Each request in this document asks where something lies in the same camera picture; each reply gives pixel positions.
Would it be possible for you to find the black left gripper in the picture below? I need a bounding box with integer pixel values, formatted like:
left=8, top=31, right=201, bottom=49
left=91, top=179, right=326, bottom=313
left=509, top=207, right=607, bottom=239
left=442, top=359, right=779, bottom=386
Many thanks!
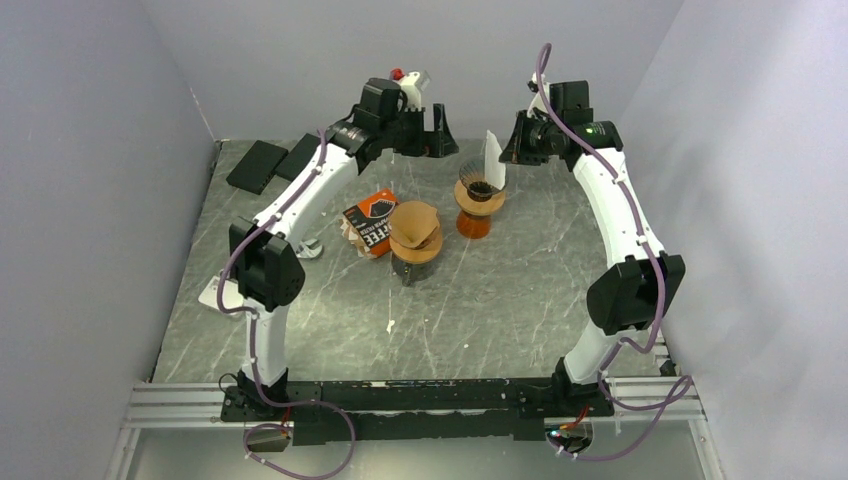
left=380, top=104, right=458, bottom=159

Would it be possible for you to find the white paper coffee filter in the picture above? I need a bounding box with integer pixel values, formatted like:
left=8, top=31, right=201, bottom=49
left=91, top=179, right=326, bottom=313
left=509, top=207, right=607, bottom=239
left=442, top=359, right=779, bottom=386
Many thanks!
left=483, top=130, right=506, bottom=192

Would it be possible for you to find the brown paper coffee filter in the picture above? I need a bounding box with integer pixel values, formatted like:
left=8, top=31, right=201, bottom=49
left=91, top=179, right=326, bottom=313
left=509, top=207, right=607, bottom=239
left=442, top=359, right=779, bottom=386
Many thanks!
left=388, top=200, right=441, bottom=246

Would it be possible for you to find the wooden dripper ring holder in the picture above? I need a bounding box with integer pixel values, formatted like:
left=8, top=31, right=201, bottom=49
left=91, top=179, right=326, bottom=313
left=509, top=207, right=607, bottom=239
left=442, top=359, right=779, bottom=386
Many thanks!
left=389, top=227, right=443, bottom=265

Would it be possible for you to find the grey glass pitcher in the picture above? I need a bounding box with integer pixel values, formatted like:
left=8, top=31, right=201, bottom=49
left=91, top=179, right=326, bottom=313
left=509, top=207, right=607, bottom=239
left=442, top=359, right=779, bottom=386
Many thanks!
left=391, top=256, right=437, bottom=287

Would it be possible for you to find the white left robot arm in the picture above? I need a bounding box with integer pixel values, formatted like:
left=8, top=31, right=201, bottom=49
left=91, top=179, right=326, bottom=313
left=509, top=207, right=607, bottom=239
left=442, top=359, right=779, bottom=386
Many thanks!
left=217, top=70, right=458, bottom=420

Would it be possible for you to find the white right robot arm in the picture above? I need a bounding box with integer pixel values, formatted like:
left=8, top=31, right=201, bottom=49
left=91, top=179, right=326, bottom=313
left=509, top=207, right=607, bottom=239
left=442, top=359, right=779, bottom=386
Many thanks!
left=499, top=75, right=686, bottom=415

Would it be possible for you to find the orange coffee filter box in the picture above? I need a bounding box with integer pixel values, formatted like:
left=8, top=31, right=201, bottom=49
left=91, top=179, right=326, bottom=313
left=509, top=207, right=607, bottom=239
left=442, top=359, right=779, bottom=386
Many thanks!
left=340, top=188, right=398, bottom=259

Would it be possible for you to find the orange glass with wooden band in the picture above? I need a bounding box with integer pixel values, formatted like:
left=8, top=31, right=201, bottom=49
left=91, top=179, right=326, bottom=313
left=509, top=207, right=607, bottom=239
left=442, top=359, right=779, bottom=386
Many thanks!
left=456, top=210, right=492, bottom=239

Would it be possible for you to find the white small device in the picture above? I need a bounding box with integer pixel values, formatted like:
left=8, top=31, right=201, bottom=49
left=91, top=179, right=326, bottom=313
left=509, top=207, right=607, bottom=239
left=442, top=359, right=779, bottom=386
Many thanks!
left=198, top=275, right=244, bottom=313

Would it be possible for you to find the red handled adjustable wrench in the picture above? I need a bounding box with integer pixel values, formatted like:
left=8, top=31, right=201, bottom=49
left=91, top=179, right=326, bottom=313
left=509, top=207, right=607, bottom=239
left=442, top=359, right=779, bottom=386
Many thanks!
left=296, top=239, right=324, bottom=260

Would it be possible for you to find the black network switch box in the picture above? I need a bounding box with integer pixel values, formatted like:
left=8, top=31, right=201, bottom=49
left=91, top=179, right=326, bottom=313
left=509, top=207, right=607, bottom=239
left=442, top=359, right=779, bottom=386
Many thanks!
left=226, top=140, right=289, bottom=195

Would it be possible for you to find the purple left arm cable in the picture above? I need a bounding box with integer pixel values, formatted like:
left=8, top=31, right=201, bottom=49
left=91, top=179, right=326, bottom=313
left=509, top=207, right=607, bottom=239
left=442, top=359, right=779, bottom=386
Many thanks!
left=217, top=127, right=358, bottom=480

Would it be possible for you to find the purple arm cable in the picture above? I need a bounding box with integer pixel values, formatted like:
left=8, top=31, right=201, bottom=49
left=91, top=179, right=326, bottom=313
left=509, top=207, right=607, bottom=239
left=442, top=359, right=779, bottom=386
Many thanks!
left=217, top=127, right=358, bottom=480
left=533, top=42, right=694, bottom=464

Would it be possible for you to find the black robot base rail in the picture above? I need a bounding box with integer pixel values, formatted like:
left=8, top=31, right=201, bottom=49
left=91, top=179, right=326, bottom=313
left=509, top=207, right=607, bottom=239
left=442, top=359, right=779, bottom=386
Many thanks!
left=220, top=374, right=614, bottom=446

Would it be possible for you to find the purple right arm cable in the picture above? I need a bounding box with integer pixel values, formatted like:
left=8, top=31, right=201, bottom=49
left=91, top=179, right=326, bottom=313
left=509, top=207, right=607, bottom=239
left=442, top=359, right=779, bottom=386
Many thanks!
left=533, top=42, right=694, bottom=464

